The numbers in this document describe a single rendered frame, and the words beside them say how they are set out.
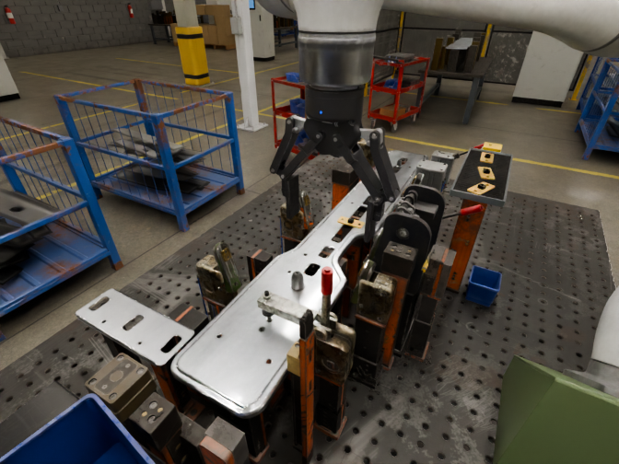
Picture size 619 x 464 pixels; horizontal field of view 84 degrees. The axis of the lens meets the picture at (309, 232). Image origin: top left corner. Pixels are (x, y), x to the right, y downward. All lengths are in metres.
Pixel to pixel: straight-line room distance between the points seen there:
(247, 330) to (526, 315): 1.00
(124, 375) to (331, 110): 0.56
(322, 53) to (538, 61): 7.21
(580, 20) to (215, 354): 0.84
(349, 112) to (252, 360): 0.52
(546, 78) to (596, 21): 6.90
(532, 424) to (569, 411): 0.08
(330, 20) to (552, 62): 7.22
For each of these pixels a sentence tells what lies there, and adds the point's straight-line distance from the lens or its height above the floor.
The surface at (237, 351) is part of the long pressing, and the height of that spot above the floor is 1.00.
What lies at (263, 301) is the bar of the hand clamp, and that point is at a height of 1.07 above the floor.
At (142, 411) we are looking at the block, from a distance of 0.65.
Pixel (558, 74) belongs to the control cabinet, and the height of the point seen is 0.52.
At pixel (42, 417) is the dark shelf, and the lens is 0.79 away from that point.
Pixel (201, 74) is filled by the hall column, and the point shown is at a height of 0.25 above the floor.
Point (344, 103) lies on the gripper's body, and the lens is 0.44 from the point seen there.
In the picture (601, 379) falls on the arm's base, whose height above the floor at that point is 0.95.
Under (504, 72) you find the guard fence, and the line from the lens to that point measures 8.44.
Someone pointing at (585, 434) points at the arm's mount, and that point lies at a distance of 0.87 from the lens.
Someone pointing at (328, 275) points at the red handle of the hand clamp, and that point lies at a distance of 0.61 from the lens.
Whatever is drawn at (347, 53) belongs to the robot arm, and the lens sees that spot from 0.42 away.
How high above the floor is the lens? 1.61
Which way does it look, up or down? 34 degrees down
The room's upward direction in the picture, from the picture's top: straight up
